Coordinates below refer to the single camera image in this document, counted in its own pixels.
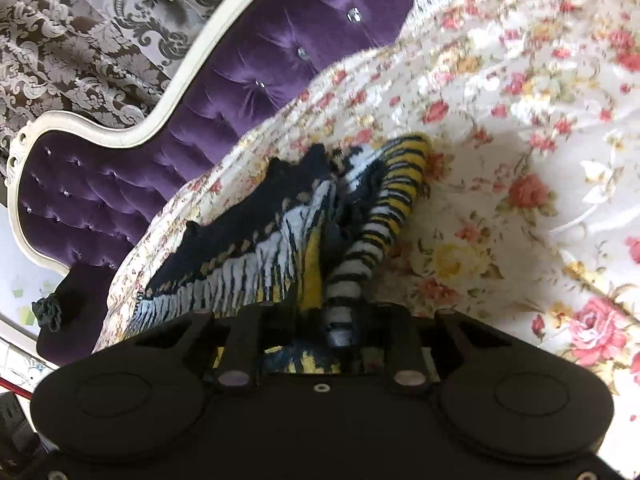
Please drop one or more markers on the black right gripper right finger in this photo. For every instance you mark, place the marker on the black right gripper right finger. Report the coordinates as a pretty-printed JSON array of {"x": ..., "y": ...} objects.
[{"x": 496, "y": 392}]

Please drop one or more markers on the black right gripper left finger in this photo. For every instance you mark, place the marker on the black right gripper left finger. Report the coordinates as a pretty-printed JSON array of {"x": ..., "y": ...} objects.
[{"x": 142, "y": 393}]

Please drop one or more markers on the yellow navy patterned knit sweater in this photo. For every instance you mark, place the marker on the yellow navy patterned knit sweater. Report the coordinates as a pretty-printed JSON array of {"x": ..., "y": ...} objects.
[{"x": 310, "y": 236}]

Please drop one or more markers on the purple velvet side cushion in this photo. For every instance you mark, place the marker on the purple velvet side cushion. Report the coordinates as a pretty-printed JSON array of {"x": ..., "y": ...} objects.
[{"x": 82, "y": 296}]

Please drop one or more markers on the dark green scrunchie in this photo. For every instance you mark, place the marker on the dark green scrunchie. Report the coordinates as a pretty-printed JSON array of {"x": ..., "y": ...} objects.
[{"x": 48, "y": 312}]

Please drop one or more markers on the purple tufted white-framed headboard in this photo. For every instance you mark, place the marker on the purple tufted white-framed headboard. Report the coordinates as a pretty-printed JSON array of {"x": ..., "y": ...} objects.
[{"x": 80, "y": 192}]

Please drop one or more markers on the floral bedspread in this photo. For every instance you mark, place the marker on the floral bedspread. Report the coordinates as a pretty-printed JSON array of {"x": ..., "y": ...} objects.
[{"x": 529, "y": 214}]

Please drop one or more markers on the brown damask curtain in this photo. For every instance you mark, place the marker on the brown damask curtain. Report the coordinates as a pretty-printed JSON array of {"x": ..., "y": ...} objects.
[{"x": 108, "y": 60}]

